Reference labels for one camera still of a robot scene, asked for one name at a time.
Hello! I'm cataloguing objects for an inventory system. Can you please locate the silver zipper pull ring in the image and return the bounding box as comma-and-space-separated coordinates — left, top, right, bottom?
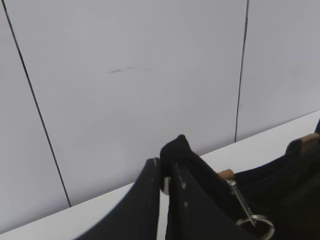
226, 178, 275, 240

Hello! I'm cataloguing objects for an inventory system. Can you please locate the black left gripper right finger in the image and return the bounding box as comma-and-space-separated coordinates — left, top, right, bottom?
165, 163, 265, 240

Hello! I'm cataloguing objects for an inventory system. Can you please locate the black canvas tote bag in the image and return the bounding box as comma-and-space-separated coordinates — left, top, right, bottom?
160, 129, 320, 240

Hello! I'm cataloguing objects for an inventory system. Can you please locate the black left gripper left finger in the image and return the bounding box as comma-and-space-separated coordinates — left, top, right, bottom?
77, 158, 161, 240

